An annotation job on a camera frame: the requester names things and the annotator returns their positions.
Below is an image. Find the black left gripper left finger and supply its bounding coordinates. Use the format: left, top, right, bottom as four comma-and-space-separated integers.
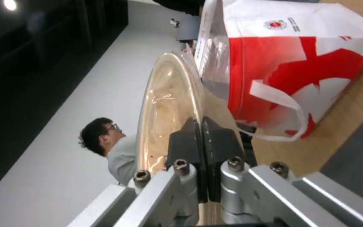
71, 118, 205, 227

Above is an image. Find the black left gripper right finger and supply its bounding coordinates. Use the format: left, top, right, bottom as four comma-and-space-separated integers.
201, 117, 363, 227

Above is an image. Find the clear plastic container lid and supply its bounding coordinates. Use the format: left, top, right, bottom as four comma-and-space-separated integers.
134, 50, 242, 187

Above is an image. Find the red and white takeout bag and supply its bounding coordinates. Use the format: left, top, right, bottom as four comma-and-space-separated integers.
192, 0, 363, 141

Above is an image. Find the person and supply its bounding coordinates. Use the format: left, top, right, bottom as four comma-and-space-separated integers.
80, 117, 140, 186

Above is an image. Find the grey chair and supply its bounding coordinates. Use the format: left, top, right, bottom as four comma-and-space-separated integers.
176, 14, 204, 44

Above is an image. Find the round ceiling light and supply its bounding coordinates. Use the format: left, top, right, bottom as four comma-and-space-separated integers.
2, 0, 20, 11

